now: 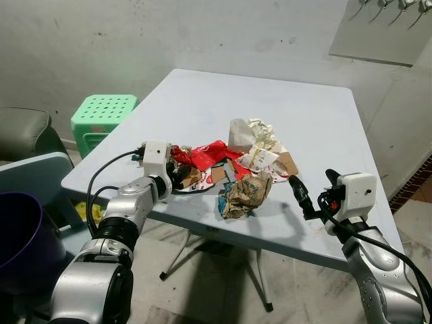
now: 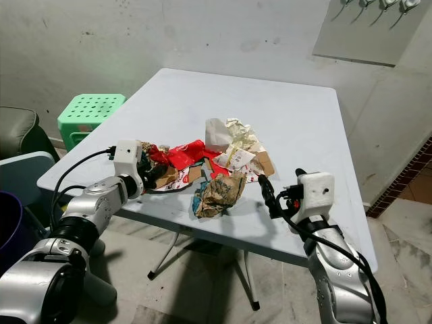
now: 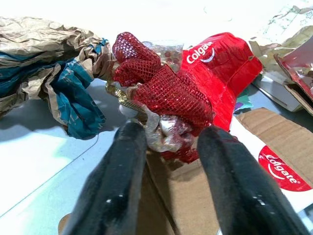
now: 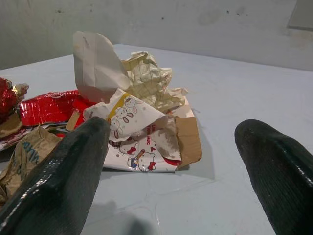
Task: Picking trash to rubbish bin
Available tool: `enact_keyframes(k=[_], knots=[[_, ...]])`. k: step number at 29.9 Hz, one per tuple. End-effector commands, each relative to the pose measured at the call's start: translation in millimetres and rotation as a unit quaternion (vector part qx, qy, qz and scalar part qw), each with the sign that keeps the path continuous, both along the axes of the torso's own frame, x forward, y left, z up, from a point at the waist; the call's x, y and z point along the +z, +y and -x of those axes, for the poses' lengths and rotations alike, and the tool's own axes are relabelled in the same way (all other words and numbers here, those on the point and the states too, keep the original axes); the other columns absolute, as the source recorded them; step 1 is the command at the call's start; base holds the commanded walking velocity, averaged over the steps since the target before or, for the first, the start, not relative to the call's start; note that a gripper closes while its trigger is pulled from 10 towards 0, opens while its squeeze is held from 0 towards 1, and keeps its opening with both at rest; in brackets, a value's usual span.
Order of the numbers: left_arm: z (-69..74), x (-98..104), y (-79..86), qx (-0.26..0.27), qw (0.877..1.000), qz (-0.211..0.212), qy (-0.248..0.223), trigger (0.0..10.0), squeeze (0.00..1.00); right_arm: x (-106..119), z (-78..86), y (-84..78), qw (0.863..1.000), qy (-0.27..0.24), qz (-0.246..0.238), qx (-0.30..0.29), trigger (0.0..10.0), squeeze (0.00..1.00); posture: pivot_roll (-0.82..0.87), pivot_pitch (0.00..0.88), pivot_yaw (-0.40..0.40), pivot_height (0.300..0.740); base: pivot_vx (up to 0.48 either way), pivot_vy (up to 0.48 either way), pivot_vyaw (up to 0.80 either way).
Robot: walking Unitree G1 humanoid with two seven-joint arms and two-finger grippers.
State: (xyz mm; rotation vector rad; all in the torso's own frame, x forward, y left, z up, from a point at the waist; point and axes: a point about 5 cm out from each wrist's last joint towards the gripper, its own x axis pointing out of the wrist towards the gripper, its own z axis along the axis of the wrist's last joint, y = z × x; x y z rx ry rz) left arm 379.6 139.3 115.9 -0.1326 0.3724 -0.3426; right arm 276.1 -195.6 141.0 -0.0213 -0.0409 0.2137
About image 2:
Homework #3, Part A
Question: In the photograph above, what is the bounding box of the dark purple rubbish bin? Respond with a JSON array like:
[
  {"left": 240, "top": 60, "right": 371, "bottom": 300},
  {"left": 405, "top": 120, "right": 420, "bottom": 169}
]
[{"left": 0, "top": 191, "right": 43, "bottom": 274}]

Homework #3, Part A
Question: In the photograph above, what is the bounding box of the white printed paper wrapper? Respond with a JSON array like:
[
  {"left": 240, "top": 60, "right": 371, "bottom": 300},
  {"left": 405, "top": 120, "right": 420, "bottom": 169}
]
[{"left": 162, "top": 167, "right": 200, "bottom": 192}]

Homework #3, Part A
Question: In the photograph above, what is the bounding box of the brown cardboard piece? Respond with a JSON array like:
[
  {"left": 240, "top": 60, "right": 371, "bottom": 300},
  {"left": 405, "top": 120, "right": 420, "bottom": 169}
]
[{"left": 250, "top": 151, "right": 276, "bottom": 178}]

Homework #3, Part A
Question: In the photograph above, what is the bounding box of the red plastic wrapper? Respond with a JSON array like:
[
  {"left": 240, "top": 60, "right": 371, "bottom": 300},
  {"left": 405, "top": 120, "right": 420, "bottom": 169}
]
[{"left": 145, "top": 139, "right": 225, "bottom": 179}]

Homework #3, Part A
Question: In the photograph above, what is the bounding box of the white red printed carton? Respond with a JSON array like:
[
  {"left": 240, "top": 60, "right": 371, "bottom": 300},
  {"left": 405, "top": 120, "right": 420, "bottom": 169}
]
[{"left": 214, "top": 147, "right": 257, "bottom": 179}]

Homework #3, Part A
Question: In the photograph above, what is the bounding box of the crumpled brown paper bag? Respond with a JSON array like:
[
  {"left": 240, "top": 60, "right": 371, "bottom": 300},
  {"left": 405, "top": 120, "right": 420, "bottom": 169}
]
[{"left": 192, "top": 171, "right": 247, "bottom": 219}]

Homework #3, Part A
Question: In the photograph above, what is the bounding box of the light blue folding table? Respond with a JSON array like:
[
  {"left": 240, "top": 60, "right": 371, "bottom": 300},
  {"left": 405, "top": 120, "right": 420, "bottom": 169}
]
[{"left": 36, "top": 67, "right": 379, "bottom": 313}]

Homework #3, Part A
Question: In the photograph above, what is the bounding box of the white paper bag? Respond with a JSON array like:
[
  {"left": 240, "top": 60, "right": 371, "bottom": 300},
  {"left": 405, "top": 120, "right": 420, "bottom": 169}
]
[{"left": 205, "top": 117, "right": 234, "bottom": 152}]

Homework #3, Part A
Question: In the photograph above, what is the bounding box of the cream crumpled paper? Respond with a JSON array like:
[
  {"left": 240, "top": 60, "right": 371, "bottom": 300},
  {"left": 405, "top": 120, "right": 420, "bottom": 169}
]
[{"left": 225, "top": 117, "right": 259, "bottom": 148}]

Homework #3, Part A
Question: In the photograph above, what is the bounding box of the green plastic stool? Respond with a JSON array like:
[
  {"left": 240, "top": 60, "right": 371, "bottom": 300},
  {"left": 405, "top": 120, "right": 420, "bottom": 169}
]
[{"left": 57, "top": 93, "right": 128, "bottom": 153}]

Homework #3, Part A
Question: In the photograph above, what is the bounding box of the grey blue plastic chair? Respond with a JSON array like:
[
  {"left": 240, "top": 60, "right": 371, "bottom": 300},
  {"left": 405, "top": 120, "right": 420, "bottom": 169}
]
[{"left": 0, "top": 151, "right": 59, "bottom": 223}]

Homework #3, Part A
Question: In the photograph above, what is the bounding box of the grey upholstered armchair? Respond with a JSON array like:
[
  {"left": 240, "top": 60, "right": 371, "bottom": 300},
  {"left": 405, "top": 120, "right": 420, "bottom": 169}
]
[{"left": 0, "top": 107, "right": 61, "bottom": 163}]

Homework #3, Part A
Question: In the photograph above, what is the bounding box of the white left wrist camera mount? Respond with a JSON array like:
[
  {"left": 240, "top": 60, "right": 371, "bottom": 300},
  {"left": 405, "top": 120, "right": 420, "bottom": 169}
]
[{"left": 114, "top": 139, "right": 144, "bottom": 178}]

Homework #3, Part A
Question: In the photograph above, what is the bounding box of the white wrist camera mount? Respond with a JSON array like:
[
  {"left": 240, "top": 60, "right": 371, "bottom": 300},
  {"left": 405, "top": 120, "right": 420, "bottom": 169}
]
[
  {"left": 114, "top": 139, "right": 144, "bottom": 178},
  {"left": 300, "top": 171, "right": 337, "bottom": 218}
]

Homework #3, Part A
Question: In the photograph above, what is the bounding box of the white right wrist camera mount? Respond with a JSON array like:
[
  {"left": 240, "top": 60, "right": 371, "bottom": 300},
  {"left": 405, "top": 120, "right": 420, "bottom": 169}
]
[{"left": 300, "top": 171, "right": 337, "bottom": 218}]

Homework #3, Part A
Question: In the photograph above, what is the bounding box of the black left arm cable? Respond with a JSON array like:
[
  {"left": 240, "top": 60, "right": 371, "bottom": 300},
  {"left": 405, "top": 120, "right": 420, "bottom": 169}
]
[{"left": 49, "top": 146, "right": 117, "bottom": 234}]

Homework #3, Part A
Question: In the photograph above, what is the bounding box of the grey wall hook board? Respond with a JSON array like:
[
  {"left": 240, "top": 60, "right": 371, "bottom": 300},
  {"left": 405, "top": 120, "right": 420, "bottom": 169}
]
[{"left": 313, "top": 0, "right": 432, "bottom": 68}]

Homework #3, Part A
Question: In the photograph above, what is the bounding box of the metal wall hook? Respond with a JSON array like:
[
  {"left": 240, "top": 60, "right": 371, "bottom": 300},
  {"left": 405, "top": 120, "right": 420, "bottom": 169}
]
[
  {"left": 351, "top": 0, "right": 377, "bottom": 25},
  {"left": 371, "top": 0, "right": 400, "bottom": 28},
  {"left": 391, "top": 0, "right": 423, "bottom": 30}
]

